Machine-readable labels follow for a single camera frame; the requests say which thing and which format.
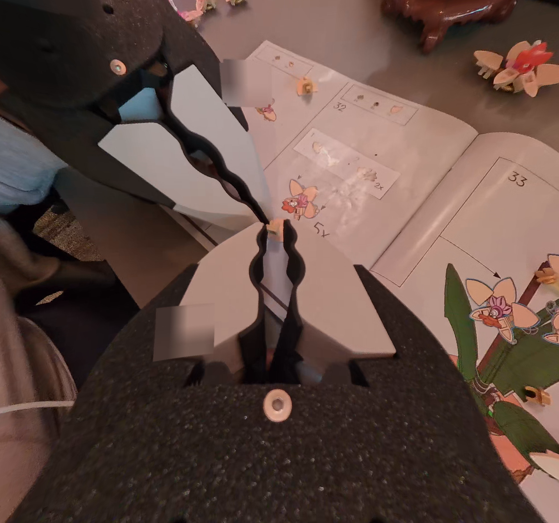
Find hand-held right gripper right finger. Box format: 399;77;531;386
282;219;397;362

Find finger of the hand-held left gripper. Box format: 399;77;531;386
97;119;268;230
164;62;275;224

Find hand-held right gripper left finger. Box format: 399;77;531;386
182;222;268;363

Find small pink toy brick flower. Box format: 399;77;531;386
168;0;205;27

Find black bag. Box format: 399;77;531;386
9;191;140;384

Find white instruction booklet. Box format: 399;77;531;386
192;40;559;502

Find person's beige trousers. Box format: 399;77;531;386
0;217;81;506

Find dark brown carved stand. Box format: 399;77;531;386
381;0;518;54

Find cream red toy brick flower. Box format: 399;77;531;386
474;40;559;97

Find white cable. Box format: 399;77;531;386
0;400;76;415

